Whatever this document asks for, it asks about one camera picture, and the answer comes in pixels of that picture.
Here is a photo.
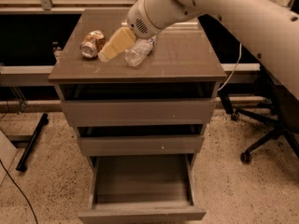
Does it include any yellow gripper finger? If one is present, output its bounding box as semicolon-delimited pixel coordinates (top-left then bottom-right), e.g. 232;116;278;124
98;27;136;63

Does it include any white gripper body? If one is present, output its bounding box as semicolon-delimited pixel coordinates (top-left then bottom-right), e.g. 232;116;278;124
127;0;162;39

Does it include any orange soda can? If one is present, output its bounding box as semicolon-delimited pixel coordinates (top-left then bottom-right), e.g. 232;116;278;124
79;30;106;59

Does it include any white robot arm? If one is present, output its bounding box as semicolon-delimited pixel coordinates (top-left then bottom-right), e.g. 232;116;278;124
99;0;299;99

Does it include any grey drawer cabinet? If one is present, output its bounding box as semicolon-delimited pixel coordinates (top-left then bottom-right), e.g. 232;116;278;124
48;7;227;224

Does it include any grey top drawer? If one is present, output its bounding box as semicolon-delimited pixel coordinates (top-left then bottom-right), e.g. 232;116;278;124
61;98;216;127

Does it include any grey drawer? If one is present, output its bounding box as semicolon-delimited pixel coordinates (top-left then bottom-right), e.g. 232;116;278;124
61;98;216;127
78;154;206;224
78;125;204;157

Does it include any grey middle drawer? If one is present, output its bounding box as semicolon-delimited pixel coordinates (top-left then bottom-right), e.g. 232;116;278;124
78;125;204;157

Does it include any grey bottom drawer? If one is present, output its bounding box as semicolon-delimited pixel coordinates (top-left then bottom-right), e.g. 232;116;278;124
78;154;206;224

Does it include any clear plastic water bottle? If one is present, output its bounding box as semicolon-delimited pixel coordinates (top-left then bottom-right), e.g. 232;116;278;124
124;36;156;67

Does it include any black metal bar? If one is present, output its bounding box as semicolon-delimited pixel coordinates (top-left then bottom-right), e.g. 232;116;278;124
16;113;49;172

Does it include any black office chair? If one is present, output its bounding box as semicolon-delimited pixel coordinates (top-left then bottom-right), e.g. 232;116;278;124
230;59;299;165

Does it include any white cable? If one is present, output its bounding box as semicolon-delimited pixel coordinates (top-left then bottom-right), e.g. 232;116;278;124
217;42;243;92

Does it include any black floor cable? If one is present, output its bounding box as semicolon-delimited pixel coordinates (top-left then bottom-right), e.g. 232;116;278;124
0;159;39;224

